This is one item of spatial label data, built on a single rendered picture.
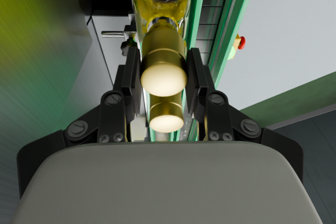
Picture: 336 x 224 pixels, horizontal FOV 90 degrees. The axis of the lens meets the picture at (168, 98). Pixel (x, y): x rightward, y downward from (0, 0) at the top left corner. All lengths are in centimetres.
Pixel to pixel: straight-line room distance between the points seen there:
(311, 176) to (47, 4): 316
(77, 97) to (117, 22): 19
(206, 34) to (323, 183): 289
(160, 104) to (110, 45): 32
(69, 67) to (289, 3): 79
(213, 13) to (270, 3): 44
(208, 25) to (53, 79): 33
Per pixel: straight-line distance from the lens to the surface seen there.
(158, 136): 81
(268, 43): 93
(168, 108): 15
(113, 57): 47
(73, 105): 32
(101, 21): 43
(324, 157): 321
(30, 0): 21
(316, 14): 96
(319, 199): 313
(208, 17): 42
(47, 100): 21
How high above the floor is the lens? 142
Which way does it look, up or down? 40 degrees down
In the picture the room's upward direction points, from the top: 177 degrees clockwise
